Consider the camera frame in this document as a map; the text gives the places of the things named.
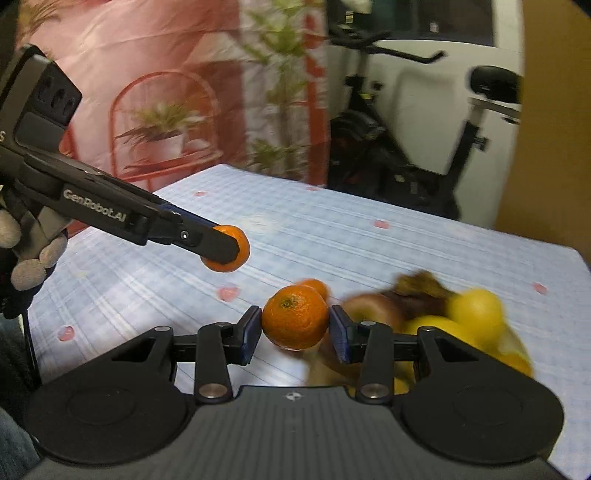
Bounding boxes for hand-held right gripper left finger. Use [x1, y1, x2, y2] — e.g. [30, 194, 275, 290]
[111, 305, 263, 401]

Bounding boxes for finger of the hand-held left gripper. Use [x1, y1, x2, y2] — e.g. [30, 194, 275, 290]
[148, 202, 241, 267]

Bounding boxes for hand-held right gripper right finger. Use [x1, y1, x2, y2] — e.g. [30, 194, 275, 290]
[330, 305, 485, 401]

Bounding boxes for orange mandarin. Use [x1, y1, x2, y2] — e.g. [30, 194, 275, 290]
[262, 285, 330, 350]
[201, 224, 251, 273]
[299, 278, 330, 303]

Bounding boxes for red-brown apple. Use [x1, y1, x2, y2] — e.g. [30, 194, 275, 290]
[344, 292, 408, 333]

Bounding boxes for large yellow lemon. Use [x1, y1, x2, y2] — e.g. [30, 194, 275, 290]
[445, 288, 507, 344]

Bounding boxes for person's left hand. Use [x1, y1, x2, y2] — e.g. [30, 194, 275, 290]
[0, 187, 70, 319]

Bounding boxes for round yellow citrus fruit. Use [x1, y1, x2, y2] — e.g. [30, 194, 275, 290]
[392, 315, 467, 394]

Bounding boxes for brown-stemmed banana bunch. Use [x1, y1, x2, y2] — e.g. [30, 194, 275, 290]
[382, 271, 535, 378]

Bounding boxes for printed backdrop cloth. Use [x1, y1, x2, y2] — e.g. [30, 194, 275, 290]
[0, 0, 333, 195]

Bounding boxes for blue checked tablecloth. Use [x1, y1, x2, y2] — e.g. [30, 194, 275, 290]
[28, 164, 591, 480]

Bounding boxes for black exercise bike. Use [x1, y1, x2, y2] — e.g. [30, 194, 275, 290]
[325, 23, 525, 222]

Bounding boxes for person's blue trousers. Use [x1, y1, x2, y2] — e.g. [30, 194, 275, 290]
[0, 318, 42, 480]

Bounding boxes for brown wooden door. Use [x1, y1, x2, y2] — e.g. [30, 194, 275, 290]
[494, 0, 591, 273]

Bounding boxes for dark window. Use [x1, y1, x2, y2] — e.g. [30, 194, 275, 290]
[342, 0, 497, 47]

